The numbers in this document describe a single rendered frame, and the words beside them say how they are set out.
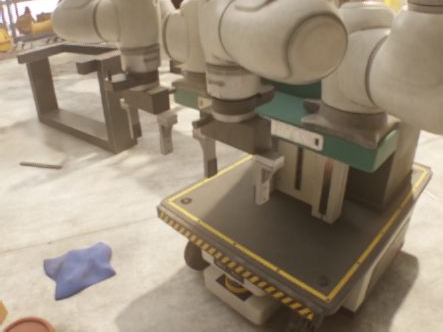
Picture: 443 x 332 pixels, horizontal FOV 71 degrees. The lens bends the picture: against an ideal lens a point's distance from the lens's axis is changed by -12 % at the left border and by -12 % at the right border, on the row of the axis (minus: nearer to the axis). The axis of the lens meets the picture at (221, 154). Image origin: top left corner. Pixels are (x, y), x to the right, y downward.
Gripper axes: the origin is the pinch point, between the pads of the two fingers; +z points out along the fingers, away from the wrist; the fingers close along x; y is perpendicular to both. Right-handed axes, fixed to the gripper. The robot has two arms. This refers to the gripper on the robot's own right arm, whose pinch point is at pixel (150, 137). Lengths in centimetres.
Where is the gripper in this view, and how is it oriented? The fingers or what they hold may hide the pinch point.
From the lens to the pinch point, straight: 86.7
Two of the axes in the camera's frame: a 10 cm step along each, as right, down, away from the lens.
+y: 7.1, -3.5, 6.1
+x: -7.1, -3.1, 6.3
